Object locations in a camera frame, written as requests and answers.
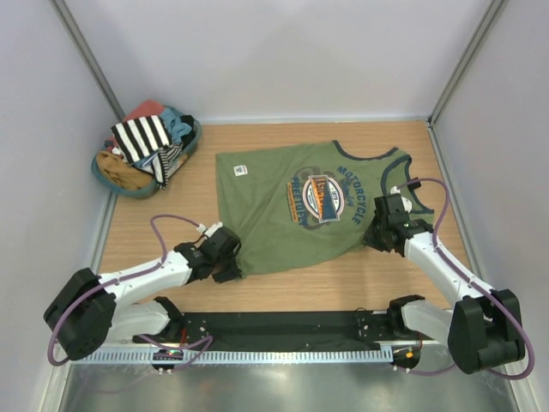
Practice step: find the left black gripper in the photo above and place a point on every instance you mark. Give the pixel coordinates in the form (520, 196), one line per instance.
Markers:
(233, 272)

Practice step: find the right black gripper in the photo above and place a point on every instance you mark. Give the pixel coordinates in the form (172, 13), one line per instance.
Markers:
(370, 240)

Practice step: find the green motorcycle tank top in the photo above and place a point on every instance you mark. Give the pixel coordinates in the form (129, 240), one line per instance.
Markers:
(302, 205)

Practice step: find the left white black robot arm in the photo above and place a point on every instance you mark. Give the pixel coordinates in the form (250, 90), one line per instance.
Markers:
(111, 300)

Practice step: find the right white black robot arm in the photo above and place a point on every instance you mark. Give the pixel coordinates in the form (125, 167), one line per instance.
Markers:
(463, 300)

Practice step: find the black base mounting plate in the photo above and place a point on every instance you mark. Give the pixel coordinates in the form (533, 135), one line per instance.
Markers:
(283, 332)

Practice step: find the teal laundry basket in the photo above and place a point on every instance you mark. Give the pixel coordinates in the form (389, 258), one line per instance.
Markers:
(161, 166)

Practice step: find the mustard yellow garment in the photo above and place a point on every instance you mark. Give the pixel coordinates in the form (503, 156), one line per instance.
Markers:
(118, 172)

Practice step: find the teal blue garment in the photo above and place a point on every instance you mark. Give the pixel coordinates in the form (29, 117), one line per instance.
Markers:
(180, 126)

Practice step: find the black white striped top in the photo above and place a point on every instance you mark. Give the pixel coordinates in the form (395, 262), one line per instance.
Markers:
(141, 137)

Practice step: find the red garment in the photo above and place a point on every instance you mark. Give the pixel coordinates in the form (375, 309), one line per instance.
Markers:
(146, 108)

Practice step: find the perforated white cable duct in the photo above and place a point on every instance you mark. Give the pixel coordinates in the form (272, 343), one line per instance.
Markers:
(141, 355)

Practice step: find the aluminium front rail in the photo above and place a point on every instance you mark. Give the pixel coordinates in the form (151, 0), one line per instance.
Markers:
(471, 325)

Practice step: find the right aluminium corner post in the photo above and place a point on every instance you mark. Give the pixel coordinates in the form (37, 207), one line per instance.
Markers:
(487, 21)

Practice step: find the aluminium corner post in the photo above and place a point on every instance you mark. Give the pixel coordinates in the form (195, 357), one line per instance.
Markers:
(80, 42)
(487, 21)

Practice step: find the left aluminium corner post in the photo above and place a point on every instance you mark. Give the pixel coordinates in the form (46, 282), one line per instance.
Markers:
(80, 42)

